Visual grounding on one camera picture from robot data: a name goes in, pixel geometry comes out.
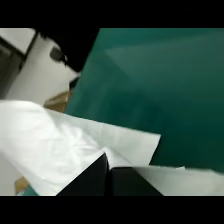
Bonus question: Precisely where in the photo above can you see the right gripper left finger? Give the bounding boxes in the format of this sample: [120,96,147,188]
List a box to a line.
[56,152,110,197]

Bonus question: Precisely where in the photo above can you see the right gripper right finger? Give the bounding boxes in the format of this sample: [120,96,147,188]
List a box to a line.
[109,166,164,197]

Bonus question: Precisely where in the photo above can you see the white T-shirt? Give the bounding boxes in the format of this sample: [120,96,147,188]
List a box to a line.
[0,99,224,197]

